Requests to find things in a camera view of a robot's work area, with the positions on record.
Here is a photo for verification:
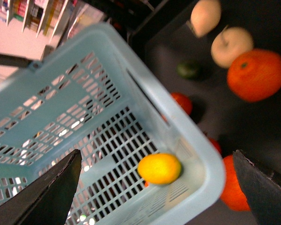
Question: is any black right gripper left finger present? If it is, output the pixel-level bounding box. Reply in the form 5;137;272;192
0;150;82;225

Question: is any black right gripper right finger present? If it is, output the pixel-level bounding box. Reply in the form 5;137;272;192
233;150;281;225

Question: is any yellow lemon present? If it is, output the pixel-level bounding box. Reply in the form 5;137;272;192
137;153;182;185

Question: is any teal plastic shopping basket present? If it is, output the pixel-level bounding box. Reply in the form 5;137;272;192
0;23;225;225

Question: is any large orange front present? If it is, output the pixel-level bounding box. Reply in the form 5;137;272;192
220;155;251;211

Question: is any red pomegranate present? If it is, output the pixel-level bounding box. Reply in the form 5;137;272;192
208;137;222;155

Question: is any large orange tangerine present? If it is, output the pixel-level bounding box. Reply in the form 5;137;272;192
227;49;281;103

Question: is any orange persimmon green leaf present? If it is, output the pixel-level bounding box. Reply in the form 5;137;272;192
170;92;193;115

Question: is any dark green avocado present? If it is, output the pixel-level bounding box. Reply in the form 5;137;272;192
176;60;201;79

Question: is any black display tray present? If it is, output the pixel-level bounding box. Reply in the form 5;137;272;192
145;0;281;225

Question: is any white pear with stem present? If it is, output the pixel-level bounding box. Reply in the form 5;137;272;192
211;26;254;68

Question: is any white round pear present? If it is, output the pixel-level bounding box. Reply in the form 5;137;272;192
190;0;222;38

